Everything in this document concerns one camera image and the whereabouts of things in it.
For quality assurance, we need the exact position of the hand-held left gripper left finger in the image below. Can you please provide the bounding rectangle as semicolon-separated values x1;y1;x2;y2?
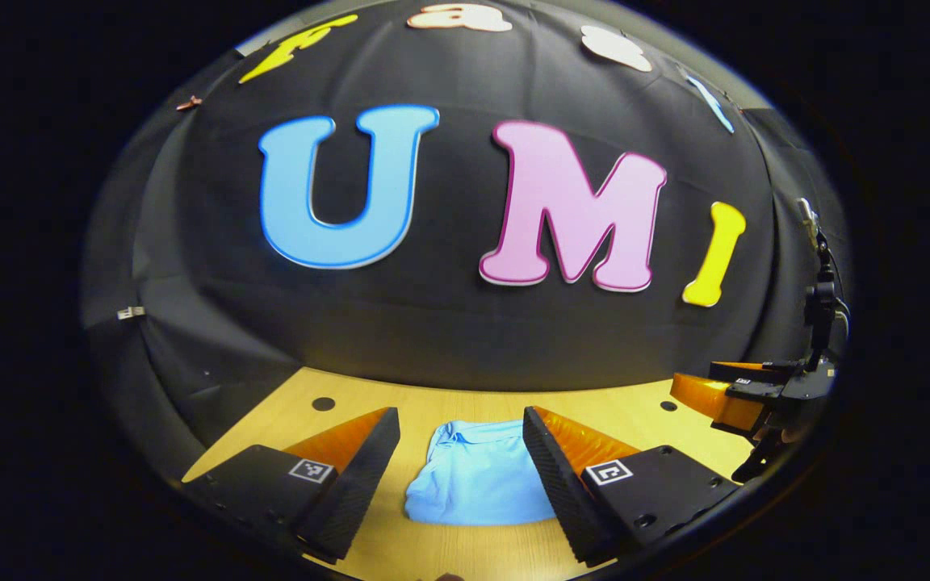
182;406;403;564

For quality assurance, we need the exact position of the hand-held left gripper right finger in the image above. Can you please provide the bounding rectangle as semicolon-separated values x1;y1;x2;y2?
522;406;742;567

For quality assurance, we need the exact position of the light blue T-shirt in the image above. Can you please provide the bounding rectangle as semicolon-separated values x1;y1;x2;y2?
404;420;559;527

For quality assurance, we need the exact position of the black backdrop cloth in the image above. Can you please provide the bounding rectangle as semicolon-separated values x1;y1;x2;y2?
82;0;849;477

